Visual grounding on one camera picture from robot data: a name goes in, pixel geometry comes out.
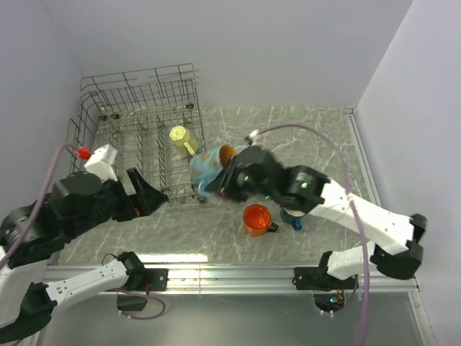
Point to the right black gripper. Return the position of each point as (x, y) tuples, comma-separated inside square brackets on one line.
[(225, 182)]

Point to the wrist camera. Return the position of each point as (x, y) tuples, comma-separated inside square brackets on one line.
[(101, 162), (252, 138)]

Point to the light blue yellow-inside mug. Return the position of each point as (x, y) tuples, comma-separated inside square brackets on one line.
[(205, 167)]

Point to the aluminium mounting rail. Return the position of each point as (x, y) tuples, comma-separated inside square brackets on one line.
[(225, 279)]

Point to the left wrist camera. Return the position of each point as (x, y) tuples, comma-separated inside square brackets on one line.
[(101, 162)]

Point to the grey wire dish rack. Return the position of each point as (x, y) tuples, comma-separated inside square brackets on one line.
[(134, 111)]

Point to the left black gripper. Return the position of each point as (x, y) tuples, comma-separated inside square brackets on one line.
[(142, 202)]

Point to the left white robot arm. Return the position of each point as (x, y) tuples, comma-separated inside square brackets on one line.
[(31, 235)]

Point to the dark blue white-inside mug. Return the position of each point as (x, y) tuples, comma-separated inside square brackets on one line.
[(292, 218)]

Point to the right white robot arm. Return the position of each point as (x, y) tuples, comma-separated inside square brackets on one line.
[(390, 240)]

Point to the orange enamel mug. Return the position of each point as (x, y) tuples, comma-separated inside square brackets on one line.
[(257, 221)]

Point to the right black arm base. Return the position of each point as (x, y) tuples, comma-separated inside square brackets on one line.
[(316, 278)]

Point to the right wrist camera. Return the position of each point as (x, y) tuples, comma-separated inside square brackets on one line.
[(252, 138)]

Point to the pale yellow mug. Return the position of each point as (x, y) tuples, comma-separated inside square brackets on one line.
[(183, 140)]

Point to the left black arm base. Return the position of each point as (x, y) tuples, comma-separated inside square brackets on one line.
[(154, 279)]

